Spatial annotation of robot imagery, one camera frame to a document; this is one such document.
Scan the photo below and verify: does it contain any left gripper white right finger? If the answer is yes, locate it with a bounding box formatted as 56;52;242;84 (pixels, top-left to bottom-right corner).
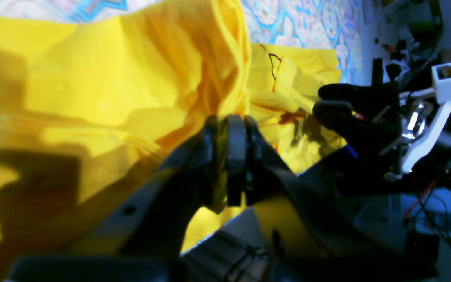
227;116;437;282

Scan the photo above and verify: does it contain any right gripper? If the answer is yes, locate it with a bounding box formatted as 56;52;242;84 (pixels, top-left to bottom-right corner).
312;62;451;196

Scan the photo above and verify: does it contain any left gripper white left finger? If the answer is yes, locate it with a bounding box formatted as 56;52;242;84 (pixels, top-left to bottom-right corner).
8;116;229;282

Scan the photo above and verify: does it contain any yellow T-shirt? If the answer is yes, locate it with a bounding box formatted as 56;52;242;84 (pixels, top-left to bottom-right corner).
0;0;345;282

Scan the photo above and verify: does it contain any patterned blue pink tablecloth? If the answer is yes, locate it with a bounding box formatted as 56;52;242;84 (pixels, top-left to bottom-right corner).
0;0;364;84

